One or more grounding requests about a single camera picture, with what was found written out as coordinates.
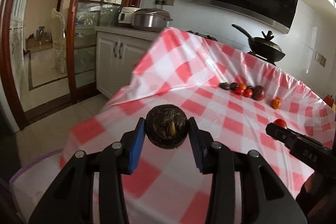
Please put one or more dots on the wall power socket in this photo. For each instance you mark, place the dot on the wall power socket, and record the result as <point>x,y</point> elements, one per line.
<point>164,2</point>

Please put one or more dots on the red white checkered tablecloth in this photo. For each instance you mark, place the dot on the red white checkered tablecloth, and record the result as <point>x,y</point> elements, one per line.
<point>185,70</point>

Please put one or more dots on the dark brown mangosteen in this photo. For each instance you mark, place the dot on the dark brown mangosteen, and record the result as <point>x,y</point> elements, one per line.
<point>165,126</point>

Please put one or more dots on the large orange mandarin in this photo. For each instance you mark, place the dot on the large orange mandarin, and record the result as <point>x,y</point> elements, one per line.
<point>276,103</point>

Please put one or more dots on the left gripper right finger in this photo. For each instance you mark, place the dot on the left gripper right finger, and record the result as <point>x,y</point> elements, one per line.
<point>264,198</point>

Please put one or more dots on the steel cooking pot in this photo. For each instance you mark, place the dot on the steel cooking pot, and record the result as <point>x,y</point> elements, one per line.
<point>154,20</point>

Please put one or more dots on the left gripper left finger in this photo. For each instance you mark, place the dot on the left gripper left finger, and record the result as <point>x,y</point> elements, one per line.
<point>69,198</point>

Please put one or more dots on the white kitchen cabinet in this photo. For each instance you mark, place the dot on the white kitchen cabinet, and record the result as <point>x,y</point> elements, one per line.
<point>118,50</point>

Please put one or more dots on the black frying pan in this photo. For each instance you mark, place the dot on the black frying pan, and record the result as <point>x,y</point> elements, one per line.
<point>263,46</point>

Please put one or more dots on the small dark fruit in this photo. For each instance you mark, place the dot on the small dark fruit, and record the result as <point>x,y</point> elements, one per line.
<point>225,86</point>

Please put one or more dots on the small orange fruit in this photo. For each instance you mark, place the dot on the small orange fruit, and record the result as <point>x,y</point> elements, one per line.
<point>243,86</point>

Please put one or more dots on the white rice cooker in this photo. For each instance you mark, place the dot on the white rice cooker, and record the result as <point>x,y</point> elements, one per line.
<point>126,16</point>

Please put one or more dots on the small red tomato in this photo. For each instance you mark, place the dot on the small red tomato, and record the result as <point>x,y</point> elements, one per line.
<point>248,93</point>

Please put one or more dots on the wooden glass sliding door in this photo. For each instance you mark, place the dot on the wooden glass sliding door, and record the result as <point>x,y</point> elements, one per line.
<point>48,53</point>

